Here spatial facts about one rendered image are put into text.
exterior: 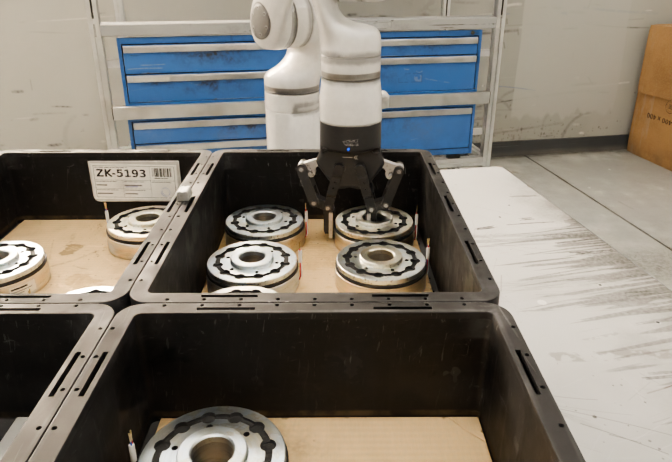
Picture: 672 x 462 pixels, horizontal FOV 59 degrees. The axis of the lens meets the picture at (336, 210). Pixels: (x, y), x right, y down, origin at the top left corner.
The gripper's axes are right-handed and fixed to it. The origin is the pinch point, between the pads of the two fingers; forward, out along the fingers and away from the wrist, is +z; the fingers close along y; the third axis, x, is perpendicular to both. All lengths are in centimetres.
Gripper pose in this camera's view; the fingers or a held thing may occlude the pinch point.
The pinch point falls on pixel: (350, 224)
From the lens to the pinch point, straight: 78.2
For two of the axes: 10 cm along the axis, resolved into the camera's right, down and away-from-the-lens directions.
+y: 10.0, 0.3, -0.9
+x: 0.9, -3.9, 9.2
